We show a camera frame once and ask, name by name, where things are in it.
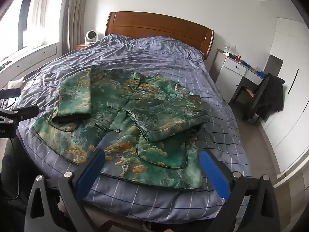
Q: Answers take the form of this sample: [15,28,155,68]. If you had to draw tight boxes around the clear bottles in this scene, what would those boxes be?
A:
[222,43,239,56]

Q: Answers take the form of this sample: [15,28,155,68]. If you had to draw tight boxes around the green printed jacket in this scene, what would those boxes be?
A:
[32,67,210,189]

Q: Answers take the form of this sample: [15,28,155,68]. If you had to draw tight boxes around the wooden bed headboard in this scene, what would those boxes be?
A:
[106,12,215,61]

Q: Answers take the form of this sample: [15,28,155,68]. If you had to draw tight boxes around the window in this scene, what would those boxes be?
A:
[0,0,33,62]

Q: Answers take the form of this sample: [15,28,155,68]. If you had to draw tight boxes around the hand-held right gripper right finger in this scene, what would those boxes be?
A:
[199,149,282,232]

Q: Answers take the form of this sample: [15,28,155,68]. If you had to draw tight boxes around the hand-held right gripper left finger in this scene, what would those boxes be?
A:
[24,148,107,232]

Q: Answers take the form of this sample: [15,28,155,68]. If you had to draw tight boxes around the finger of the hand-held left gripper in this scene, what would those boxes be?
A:
[0,106,40,126]
[0,88,22,100]

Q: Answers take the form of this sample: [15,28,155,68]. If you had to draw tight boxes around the white desk with drawers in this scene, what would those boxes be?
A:
[214,49,266,103]

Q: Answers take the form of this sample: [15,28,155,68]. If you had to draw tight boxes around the white wardrobe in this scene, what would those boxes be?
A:
[260,17,309,178]

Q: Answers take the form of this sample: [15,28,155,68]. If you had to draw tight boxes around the white window drawer cabinet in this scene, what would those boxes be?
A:
[0,42,59,89]

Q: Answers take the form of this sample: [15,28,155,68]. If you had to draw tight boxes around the beige curtain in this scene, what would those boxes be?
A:
[61,0,92,54]

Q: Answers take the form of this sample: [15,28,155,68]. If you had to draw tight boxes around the light blue striped bedsheet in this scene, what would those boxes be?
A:
[0,34,253,226]

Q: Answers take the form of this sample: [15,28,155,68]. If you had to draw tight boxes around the dark chair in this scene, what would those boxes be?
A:
[235,74,270,126]

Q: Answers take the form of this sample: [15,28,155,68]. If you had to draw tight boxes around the white round fan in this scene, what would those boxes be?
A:
[84,30,98,45]

